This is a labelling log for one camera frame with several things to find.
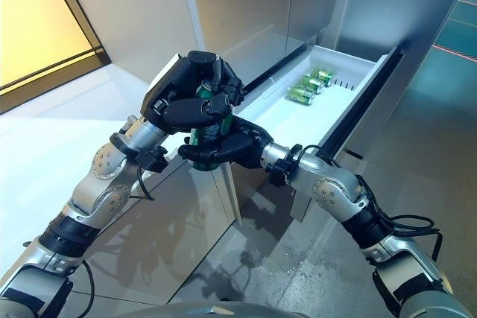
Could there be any orange glass panel black frame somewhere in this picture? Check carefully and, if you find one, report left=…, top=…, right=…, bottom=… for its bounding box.
left=0, top=0, right=112, bottom=116

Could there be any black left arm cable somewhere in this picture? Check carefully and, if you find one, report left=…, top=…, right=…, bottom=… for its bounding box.
left=79, top=164, right=156, bottom=318

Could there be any grey robot torso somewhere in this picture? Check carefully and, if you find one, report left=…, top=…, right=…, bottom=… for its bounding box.
left=163, top=301, right=377, bottom=318

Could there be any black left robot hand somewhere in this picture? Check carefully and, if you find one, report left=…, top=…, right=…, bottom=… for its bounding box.
left=140, top=50, right=245, bottom=136

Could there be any fridge drawer steel front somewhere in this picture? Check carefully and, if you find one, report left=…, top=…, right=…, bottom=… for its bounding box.
left=233, top=163, right=299, bottom=220

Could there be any green drink can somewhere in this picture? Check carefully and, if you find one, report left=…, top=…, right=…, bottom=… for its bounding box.
left=189, top=81, right=236, bottom=171
left=287, top=85, right=316, bottom=106
left=299, top=75, right=326, bottom=95
left=310, top=68, right=335, bottom=88

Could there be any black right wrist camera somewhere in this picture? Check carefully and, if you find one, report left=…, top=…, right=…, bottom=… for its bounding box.
left=269, top=144, right=303, bottom=187

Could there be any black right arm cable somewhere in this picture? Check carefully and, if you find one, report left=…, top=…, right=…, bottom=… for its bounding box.
left=297, top=144, right=445, bottom=271

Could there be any stainless steel fridge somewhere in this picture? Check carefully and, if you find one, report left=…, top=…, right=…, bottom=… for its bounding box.
left=178, top=0, right=405, bottom=223

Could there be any tall grey steel panel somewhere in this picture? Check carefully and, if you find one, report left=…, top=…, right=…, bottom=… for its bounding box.
left=331, top=0, right=477, bottom=159

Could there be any tall white side panel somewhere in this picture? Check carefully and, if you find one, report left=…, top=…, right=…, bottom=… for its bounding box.
left=59, top=0, right=241, bottom=223

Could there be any fridge drawer with white tray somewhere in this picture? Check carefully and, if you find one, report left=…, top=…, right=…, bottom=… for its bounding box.
left=222, top=44, right=405, bottom=223

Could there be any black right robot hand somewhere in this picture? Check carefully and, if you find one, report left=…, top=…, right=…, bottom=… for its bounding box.
left=177, top=115, right=275, bottom=169

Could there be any wide steel fridge door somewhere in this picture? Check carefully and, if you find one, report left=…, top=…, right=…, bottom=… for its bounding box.
left=188, top=0, right=294, bottom=84

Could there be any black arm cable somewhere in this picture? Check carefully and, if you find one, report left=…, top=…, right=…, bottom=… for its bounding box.
left=79, top=164, right=156, bottom=318
left=297, top=144, right=445, bottom=271

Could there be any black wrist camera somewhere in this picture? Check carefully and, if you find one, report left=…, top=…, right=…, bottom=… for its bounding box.
left=269, top=144, right=303, bottom=187
left=139, top=146, right=169, bottom=174

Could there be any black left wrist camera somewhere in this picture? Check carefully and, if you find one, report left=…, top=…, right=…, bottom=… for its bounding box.
left=139, top=146, right=169, bottom=174

